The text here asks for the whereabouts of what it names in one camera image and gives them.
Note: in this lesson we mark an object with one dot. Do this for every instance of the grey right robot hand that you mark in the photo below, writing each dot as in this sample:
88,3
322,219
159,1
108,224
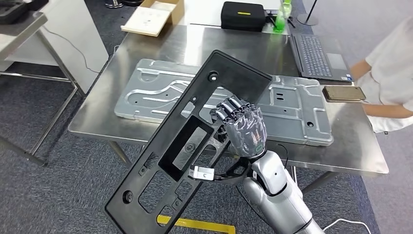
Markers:
246,135

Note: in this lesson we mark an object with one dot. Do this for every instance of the black plastic plate frame part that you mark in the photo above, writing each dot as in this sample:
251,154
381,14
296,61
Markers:
138,187

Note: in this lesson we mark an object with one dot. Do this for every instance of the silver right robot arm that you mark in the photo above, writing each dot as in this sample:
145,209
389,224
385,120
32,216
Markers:
280,203

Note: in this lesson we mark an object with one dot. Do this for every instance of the stainless steel workbench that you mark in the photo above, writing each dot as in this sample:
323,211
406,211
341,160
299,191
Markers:
226,45

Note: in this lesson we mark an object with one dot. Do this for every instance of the yellow floor tape strip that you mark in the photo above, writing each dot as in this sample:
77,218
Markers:
200,226

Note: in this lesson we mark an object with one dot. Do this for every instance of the dark grey laptop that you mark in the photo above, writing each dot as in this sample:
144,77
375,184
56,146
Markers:
313,55

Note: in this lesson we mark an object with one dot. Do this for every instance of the brown smartphone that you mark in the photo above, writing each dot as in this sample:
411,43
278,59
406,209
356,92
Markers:
343,93

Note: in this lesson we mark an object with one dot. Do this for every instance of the stamped grey metal panel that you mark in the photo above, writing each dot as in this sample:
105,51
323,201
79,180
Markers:
145,97

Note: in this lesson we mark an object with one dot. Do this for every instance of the black zip case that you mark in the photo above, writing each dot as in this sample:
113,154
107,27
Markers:
242,17

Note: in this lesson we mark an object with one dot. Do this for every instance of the green plastic bottle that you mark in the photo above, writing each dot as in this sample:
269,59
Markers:
280,21

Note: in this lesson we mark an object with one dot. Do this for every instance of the black pole stand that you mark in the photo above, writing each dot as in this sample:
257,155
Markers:
306,20

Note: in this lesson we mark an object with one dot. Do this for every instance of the white table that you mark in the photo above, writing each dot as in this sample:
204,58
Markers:
200,13

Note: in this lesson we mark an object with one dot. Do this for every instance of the brown cardboard box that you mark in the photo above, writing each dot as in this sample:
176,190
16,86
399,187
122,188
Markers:
177,11

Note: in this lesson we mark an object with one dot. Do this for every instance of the person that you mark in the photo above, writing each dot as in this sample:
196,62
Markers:
393,64

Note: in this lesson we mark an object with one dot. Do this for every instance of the black round disc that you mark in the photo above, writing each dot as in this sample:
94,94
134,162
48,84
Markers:
132,2

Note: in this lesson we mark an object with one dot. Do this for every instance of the chrome stand base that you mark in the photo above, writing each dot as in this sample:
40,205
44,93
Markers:
113,4

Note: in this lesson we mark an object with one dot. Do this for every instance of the white cabinet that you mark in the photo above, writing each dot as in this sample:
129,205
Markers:
74,48

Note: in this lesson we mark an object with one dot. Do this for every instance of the steel side table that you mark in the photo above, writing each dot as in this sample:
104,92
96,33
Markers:
19,29

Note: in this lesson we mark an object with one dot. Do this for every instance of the black tray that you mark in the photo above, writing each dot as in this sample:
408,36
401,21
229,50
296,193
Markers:
13,11

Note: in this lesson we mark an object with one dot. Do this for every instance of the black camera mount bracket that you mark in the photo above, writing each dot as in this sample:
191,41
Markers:
234,174

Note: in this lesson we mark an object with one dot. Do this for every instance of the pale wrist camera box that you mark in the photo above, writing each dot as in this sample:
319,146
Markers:
201,172

